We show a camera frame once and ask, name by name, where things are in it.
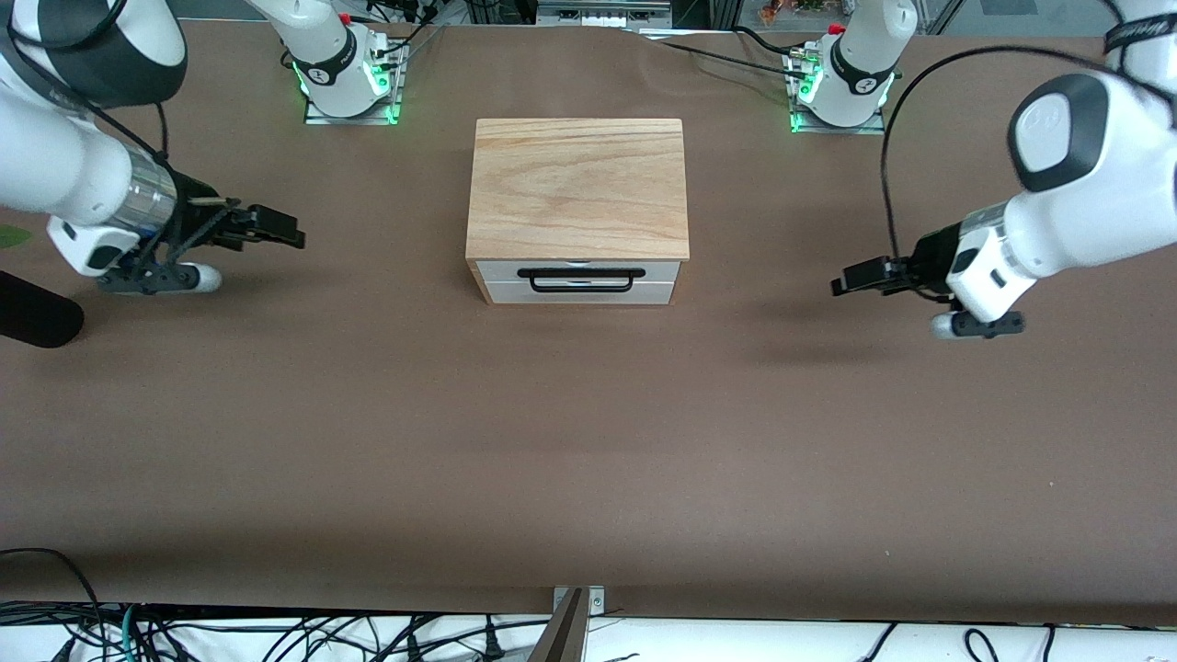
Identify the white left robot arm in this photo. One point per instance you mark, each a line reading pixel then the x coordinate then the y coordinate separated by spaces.
pixel 1085 221

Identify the white-fronted wooden drawer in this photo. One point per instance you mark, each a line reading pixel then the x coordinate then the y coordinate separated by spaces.
pixel 588 279

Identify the wooden drawer cabinet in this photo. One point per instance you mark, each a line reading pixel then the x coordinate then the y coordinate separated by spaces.
pixel 577 188

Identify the black cylinder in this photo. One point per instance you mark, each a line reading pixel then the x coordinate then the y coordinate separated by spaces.
pixel 37 313

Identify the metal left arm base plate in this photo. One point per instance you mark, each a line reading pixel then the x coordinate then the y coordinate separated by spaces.
pixel 798 121

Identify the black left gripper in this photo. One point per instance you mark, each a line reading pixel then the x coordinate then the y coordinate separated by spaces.
pixel 932 256

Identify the small metal bracket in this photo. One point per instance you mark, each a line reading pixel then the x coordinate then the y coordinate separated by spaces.
pixel 596 599

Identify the grey power strip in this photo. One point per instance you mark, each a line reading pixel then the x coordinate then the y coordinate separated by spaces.
pixel 602 11

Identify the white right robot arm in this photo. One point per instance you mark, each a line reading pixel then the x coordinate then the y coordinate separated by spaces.
pixel 55 175

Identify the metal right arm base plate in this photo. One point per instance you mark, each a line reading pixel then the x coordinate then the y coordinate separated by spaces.
pixel 391 101

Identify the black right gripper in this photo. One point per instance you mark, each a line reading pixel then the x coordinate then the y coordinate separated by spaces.
pixel 194 215

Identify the grey camera post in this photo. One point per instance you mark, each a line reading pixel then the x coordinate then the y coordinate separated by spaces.
pixel 561 639

